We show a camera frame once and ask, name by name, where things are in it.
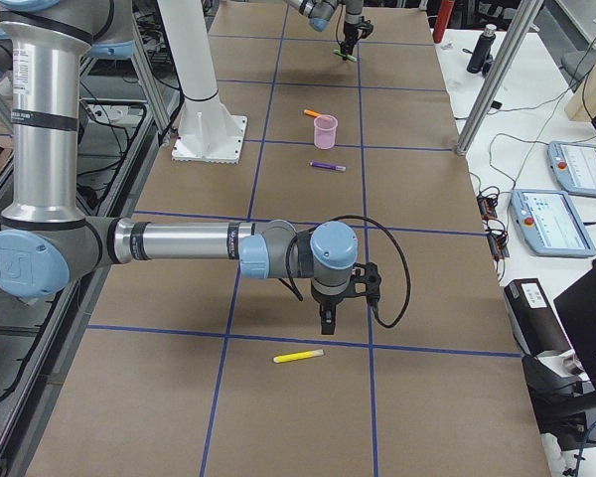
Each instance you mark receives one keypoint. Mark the wooden post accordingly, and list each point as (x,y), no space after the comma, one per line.
(582,105)

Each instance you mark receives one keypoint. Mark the aluminium frame post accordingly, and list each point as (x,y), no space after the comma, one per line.
(519,27)

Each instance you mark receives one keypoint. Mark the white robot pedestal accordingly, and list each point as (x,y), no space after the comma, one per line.
(207,131)

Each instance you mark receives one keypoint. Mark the black box with label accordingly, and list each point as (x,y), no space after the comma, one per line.
(533,320)

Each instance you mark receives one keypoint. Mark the near teach pendant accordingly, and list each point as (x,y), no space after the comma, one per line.
(550,224)

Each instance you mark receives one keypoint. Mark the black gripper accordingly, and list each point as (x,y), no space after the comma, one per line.
(350,26)
(327,301)

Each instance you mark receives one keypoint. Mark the far teach pendant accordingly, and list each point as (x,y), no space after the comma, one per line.
(574,167)

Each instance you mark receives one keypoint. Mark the green marker pen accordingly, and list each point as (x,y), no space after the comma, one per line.
(345,57)

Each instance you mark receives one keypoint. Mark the orange black connector hub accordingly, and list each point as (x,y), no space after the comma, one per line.
(488,206)

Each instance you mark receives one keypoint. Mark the yellow marker pen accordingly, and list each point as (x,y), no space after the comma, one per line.
(298,356)

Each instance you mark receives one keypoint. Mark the purple marker pen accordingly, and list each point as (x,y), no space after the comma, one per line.
(327,166)

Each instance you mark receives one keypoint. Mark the red bottle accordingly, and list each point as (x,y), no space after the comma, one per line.
(442,20)

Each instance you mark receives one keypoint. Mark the black monitor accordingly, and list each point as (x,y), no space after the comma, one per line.
(576,308)

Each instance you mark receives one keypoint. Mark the teach pendant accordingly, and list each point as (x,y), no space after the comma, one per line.
(550,224)
(574,167)

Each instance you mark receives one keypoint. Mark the black water bottle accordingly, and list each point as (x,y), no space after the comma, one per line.
(481,58)

